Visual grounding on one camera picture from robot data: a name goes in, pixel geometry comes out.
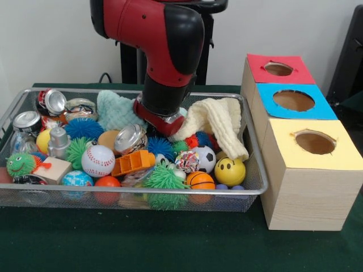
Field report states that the small soccer ball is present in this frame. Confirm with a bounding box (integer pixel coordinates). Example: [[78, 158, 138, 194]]
[[191, 144, 217, 174]]

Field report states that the dark green table cloth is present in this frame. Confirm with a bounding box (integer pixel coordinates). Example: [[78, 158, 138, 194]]
[[326, 90, 363, 134], [0, 82, 363, 272]]

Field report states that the blue globe ball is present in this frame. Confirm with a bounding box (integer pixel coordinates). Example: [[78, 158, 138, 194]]
[[61, 170, 95, 188]]

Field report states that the blue spiky ball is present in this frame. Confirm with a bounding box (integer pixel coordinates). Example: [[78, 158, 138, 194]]
[[64, 117, 105, 141], [147, 136, 175, 162]]

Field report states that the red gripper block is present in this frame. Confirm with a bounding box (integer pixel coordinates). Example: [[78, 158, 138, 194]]
[[133, 96, 187, 138]]

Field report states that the wooden box with three holes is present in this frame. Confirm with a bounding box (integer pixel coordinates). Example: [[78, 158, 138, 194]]
[[240, 53, 363, 232]]

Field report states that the crushed silver can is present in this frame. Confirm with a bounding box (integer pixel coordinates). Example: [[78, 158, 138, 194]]
[[113, 124, 149, 156]]

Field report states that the yellow smiley ball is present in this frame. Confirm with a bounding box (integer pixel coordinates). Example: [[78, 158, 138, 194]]
[[214, 157, 246, 187]]

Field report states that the black upright panel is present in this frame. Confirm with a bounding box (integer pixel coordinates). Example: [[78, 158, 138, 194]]
[[326, 4, 363, 99]]

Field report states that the shallow clear mesh bin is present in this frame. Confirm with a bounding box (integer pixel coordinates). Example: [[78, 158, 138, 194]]
[[0, 87, 269, 213]]

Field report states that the cream cloth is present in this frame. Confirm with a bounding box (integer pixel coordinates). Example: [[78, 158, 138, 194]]
[[170, 97, 250, 162]]

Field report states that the white baseball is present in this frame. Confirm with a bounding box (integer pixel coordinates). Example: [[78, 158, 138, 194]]
[[81, 144, 116, 179]]

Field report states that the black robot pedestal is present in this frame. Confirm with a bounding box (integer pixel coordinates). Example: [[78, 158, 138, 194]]
[[109, 0, 229, 85]]

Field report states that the small orange basketball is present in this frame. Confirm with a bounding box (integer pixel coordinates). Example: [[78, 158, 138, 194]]
[[185, 171, 216, 190]]

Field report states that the light blue cloth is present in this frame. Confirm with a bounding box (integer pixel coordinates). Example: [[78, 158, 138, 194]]
[[96, 90, 188, 131]]

